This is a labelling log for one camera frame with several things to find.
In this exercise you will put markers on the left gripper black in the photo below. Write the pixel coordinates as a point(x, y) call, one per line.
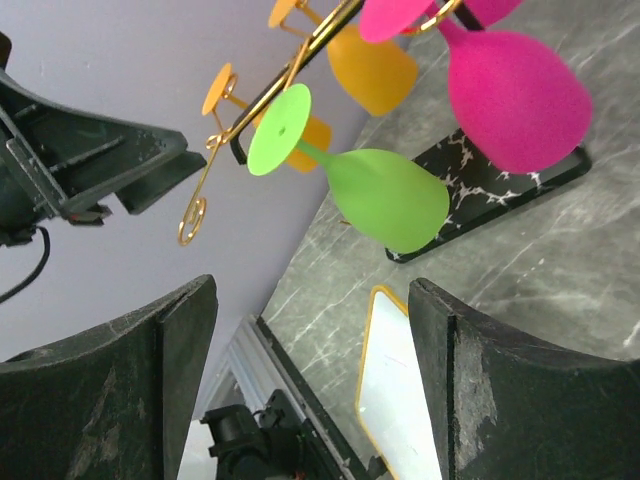
point(57, 161)

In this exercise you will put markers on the green wine glass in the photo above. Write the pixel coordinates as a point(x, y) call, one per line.
point(383, 194)

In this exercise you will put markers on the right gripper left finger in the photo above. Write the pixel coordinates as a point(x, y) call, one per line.
point(114, 401)

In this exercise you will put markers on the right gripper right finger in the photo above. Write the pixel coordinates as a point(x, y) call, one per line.
point(504, 404)

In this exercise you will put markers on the pink wine glass front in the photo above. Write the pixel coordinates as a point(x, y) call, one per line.
point(512, 95)

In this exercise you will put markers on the pink wine glass back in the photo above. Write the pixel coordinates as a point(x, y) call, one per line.
point(490, 12)

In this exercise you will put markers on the yellow wine glass back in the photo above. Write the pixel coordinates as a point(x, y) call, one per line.
point(378, 77)

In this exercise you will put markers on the aluminium mounting rail frame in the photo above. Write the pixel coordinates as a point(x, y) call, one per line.
point(265, 421)

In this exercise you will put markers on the whiteboard with yellow frame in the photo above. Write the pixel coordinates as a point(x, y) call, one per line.
point(390, 402)

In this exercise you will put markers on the gold wire glass rack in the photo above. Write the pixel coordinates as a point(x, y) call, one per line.
point(477, 192)

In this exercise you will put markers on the pink wine glass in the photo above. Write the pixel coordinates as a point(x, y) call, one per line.
point(490, 12)
point(512, 95)

